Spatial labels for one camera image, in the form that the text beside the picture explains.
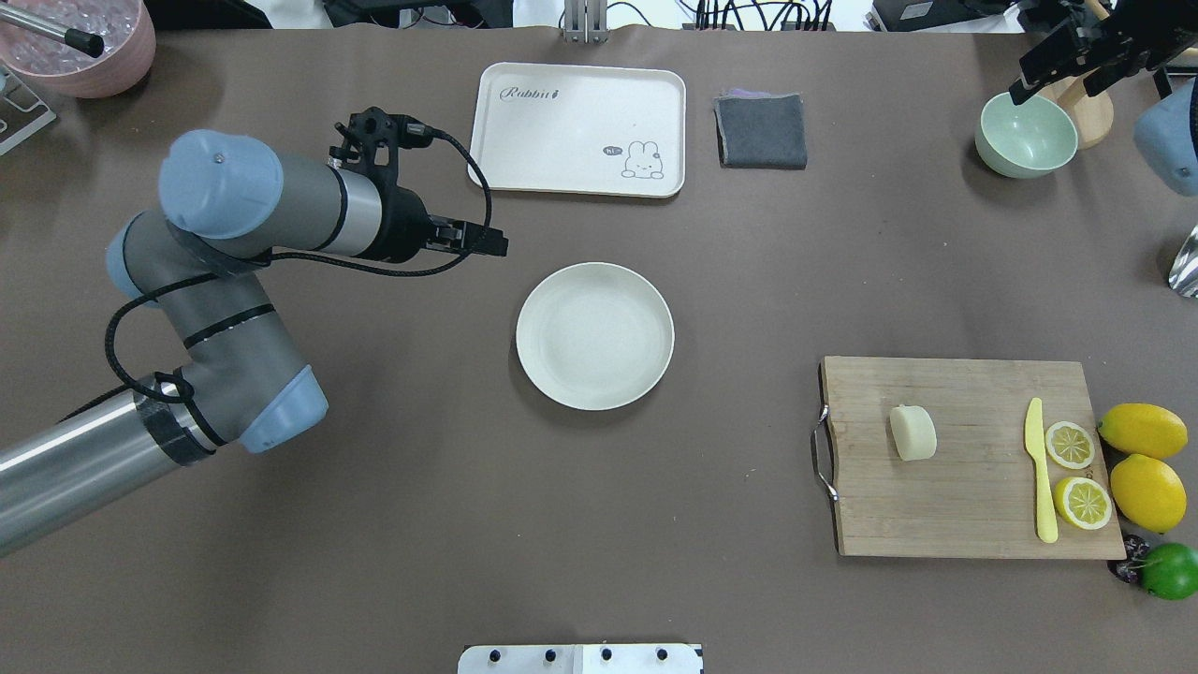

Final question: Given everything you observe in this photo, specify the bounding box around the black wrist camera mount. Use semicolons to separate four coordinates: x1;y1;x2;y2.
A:
329;107;437;192

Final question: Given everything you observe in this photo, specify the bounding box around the lemon half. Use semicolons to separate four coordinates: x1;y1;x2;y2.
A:
1045;421;1099;470
1051;476;1114;532

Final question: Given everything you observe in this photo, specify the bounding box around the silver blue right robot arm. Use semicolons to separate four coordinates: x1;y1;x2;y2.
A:
1009;1;1197;198

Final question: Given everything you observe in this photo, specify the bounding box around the cream shallow plate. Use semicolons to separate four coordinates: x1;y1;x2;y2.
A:
515;263;676;411

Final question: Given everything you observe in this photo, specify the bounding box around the lemon half left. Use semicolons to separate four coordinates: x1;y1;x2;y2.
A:
1045;421;1099;470

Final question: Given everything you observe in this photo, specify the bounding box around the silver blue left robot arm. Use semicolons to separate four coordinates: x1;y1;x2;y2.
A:
4;123;508;554

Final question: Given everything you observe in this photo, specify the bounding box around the pink bowl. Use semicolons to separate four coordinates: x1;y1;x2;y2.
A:
4;1;155;99

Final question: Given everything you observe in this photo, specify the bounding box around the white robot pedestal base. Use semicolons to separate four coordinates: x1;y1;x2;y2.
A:
456;640;704;673

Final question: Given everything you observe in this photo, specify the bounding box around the grey folded cloth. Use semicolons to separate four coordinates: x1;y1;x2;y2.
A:
713;89;809;170

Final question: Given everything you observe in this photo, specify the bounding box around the mint green bowl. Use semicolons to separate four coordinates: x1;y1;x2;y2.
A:
974;93;1081;180

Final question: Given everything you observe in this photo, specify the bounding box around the metal scoop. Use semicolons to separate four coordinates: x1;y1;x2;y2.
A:
1164;226;1198;299

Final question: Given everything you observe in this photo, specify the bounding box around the lemon half right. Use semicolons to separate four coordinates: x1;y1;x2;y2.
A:
1051;476;1114;532

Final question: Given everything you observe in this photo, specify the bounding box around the whole yellow lemon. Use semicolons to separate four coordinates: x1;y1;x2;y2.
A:
1109;455;1187;534
1097;403;1188;461

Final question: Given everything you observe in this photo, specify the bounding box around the cream rabbit tray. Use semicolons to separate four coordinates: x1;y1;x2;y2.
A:
468;63;686;198

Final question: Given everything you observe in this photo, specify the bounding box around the wooden cup rack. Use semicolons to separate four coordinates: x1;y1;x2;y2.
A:
1039;77;1114;150

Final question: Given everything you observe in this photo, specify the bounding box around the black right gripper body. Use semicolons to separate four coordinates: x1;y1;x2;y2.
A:
1058;1;1197;78

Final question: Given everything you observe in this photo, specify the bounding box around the yellow plastic knife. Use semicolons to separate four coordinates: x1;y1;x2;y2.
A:
1023;397;1059;545

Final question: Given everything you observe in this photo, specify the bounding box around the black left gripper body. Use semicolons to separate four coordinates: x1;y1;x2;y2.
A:
379;186;467;263

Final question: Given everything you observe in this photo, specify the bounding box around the green lime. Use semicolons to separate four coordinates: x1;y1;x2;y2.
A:
1139;544;1197;601

